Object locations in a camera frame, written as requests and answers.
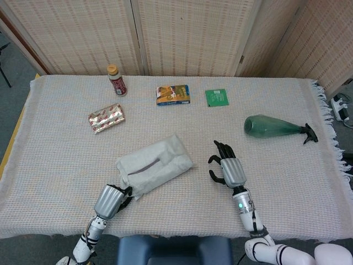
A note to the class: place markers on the black stand leg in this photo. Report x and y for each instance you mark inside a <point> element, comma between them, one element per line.
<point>5,69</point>

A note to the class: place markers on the blue yellow snack box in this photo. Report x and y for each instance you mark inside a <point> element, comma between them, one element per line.
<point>173,95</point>

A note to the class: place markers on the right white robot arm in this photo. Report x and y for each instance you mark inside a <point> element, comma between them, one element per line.
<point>248,212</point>

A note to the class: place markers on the woven bamboo screen panel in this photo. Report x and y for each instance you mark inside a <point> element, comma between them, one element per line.
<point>325,41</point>
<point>77,36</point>
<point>190,36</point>
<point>264,41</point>

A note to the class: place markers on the green flat packet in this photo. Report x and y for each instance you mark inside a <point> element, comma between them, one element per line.
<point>216,97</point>

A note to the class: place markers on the white power strip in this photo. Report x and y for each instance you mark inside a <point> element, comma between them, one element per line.
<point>340,107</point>

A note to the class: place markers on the yellow cap drink bottle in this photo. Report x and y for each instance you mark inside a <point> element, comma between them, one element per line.
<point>118,82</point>

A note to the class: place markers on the beige woven tablecloth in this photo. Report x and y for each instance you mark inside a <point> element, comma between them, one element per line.
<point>176,132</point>

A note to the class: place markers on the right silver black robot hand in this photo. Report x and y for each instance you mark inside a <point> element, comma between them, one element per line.
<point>233,171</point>

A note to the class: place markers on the green plastic bottle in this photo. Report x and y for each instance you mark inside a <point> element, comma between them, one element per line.
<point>267,127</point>

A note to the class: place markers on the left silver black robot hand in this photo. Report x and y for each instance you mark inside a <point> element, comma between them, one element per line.
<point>109,201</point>

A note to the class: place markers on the white tissue pack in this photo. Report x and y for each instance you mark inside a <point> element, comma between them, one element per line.
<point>165,161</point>

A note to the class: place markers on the blue robot torso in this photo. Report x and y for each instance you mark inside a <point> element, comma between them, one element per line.
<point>173,249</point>

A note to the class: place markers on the gold red foil package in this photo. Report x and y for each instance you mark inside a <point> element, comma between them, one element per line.
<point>106,118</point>

